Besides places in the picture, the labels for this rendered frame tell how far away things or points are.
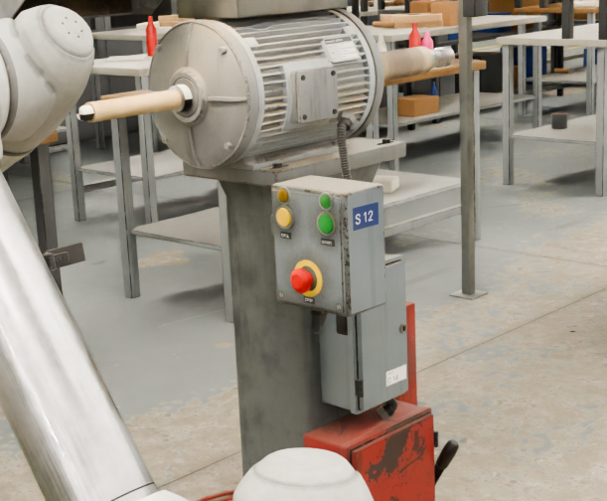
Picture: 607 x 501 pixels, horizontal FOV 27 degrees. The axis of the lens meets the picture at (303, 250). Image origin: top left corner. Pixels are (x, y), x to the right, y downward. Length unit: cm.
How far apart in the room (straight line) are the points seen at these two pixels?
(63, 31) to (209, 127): 77
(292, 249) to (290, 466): 76
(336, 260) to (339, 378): 40
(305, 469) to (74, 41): 52
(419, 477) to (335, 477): 115
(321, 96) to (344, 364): 49
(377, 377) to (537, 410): 189
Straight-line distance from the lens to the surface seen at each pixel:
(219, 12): 214
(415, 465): 241
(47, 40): 137
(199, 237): 529
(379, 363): 228
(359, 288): 196
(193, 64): 212
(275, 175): 213
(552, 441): 389
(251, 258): 232
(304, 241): 198
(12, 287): 124
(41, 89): 138
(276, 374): 235
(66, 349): 123
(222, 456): 383
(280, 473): 128
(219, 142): 211
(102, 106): 200
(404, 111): 867
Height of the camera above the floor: 149
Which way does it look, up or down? 14 degrees down
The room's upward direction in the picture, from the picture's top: 3 degrees counter-clockwise
